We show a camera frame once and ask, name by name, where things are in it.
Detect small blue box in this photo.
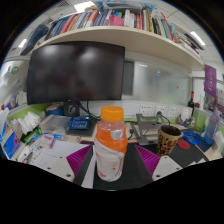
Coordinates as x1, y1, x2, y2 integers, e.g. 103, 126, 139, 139
68, 115, 93, 131

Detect white tissue pile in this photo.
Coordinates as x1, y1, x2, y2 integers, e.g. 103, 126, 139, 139
9, 111, 42, 136

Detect floral yellow mug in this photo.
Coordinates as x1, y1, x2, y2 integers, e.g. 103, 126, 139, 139
156, 124, 184, 158

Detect purple pennant flag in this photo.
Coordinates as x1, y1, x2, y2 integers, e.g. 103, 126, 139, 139
203, 64, 218, 98

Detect black computer monitor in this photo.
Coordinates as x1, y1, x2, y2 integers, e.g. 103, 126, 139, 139
26, 40, 126, 118

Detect purple water bottle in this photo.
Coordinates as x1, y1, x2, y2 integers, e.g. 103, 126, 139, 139
203, 108, 222, 146

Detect group photo poster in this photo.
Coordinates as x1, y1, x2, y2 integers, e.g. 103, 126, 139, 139
203, 88, 224, 116

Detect black cables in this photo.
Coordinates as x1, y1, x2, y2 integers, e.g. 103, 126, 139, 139
78, 101, 101, 122

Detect orange-capped drink bottle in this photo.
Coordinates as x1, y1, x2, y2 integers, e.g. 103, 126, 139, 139
93, 105, 129, 183

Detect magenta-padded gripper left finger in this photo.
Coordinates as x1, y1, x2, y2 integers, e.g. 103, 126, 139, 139
44, 144, 97, 187

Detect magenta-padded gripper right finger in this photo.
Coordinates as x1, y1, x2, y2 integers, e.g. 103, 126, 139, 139
133, 144, 184, 185

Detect coiled blue cable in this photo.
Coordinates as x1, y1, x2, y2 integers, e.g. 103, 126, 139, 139
182, 130, 203, 146

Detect white wall socket strip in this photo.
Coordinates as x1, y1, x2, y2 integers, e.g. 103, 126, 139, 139
138, 102, 181, 118

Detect black desk mat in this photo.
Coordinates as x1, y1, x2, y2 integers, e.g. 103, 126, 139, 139
79, 139, 209, 191

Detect white paper sheet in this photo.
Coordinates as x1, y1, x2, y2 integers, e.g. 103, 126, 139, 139
31, 139, 98, 189

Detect grey metal laptop stand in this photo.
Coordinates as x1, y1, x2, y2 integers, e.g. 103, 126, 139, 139
129, 111, 172, 147

